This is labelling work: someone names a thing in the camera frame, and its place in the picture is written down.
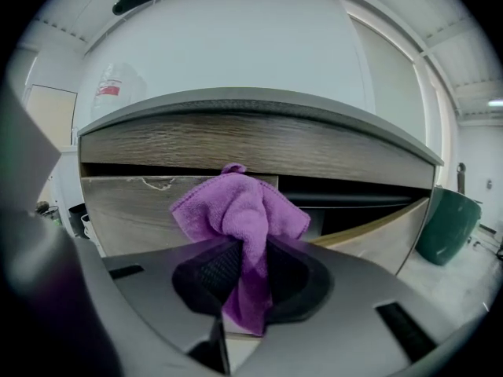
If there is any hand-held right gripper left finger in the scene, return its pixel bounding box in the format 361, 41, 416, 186
74, 236, 243, 377

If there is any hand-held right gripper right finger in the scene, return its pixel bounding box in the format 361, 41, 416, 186
239, 236, 469, 377

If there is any purple cloth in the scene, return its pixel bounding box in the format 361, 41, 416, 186
169, 163, 311, 337

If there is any dark vanity cabinet black top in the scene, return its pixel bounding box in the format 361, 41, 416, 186
77, 88, 445, 278

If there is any beige wooden door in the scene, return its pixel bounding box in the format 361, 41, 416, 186
29, 84, 78, 148

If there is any black bin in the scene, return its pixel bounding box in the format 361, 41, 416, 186
68, 203, 88, 238

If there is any dark green tub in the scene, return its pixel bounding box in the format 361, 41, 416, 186
415, 186, 483, 266

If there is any clear water jug red label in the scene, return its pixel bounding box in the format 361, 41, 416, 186
90, 63, 147, 121

